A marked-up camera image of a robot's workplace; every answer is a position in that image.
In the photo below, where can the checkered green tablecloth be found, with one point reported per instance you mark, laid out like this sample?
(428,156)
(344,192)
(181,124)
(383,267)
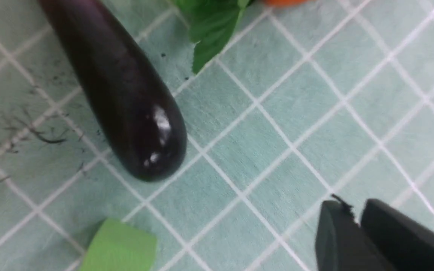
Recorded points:
(327,96)

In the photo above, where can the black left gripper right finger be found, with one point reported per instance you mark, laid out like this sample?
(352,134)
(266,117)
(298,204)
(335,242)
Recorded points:
(405,243)

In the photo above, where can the orange toy carrot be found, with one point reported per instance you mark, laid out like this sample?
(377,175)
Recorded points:
(211,25)

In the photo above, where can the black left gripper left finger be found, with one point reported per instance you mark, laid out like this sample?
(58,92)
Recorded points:
(341,245)

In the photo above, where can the dark purple toy eggplant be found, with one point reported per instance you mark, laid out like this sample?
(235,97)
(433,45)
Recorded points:
(137,113)

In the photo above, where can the green foam cube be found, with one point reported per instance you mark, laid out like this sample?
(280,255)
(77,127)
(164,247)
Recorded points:
(117,246)

